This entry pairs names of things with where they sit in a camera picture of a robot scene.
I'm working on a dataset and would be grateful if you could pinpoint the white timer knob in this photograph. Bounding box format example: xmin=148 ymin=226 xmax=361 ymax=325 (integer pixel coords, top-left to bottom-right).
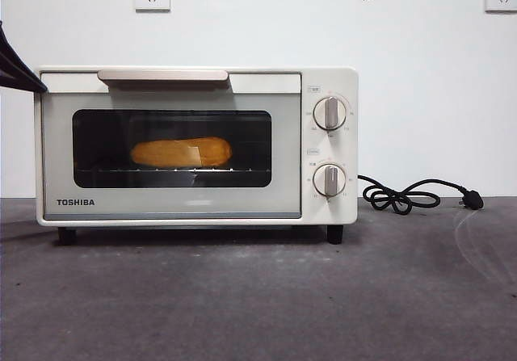
xmin=313 ymin=163 xmax=348 ymax=198

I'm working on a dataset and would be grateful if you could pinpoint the black oven foot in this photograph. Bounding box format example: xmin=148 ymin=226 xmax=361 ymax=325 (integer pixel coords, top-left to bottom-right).
xmin=57 ymin=226 xmax=78 ymax=246
xmin=326 ymin=224 xmax=345 ymax=245

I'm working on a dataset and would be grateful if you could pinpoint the white Toshiba toaster oven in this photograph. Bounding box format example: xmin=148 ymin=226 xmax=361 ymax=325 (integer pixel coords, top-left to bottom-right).
xmin=34 ymin=65 xmax=359 ymax=227

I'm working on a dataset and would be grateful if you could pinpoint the yellow corn cob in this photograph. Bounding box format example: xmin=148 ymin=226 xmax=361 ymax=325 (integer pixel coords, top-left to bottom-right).
xmin=130 ymin=136 xmax=233 ymax=168

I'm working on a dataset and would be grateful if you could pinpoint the white temperature knob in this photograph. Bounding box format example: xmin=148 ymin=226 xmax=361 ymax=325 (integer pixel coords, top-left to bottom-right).
xmin=313 ymin=96 xmax=348 ymax=131

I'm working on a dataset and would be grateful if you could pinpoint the glass oven door with handle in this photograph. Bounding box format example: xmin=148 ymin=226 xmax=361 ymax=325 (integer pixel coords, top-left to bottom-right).
xmin=40 ymin=69 xmax=303 ymax=220

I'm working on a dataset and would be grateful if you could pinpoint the black power cord with plug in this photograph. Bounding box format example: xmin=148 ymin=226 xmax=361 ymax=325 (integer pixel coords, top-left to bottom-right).
xmin=357 ymin=174 xmax=485 ymax=212

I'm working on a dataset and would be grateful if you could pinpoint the metal wire oven rack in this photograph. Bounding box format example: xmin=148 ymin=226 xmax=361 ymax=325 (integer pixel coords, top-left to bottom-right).
xmin=76 ymin=167 xmax=271 ymax=174

